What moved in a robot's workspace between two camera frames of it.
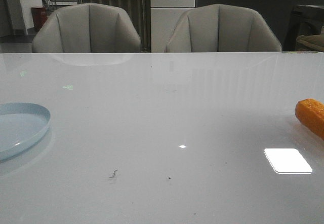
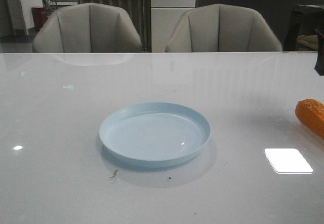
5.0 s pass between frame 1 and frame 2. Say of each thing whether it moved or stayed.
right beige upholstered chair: stayed
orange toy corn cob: stayed
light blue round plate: moved
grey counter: stayed
